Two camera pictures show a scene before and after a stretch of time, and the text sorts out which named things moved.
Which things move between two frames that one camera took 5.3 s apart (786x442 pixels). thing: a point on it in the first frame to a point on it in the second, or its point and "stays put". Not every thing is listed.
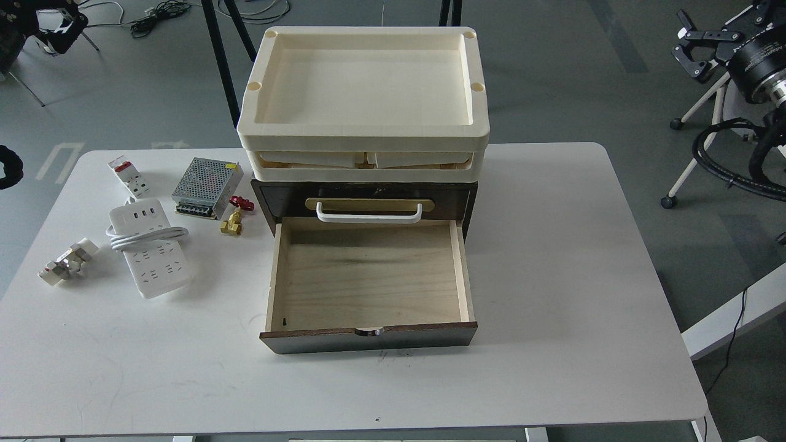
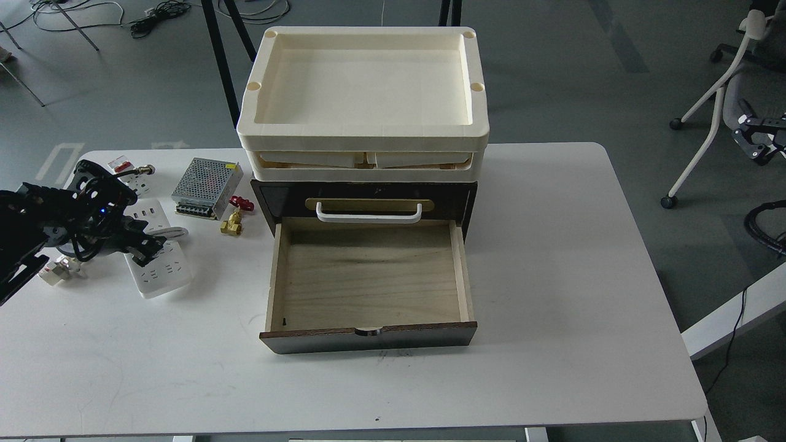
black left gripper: [74, 21] to [99, 199]
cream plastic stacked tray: [365, 104] stays put
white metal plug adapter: [54, 272] stays put
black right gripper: [728, 42] to [761, 137]
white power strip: [158, 268] stays put
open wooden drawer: [343, 283] stays put
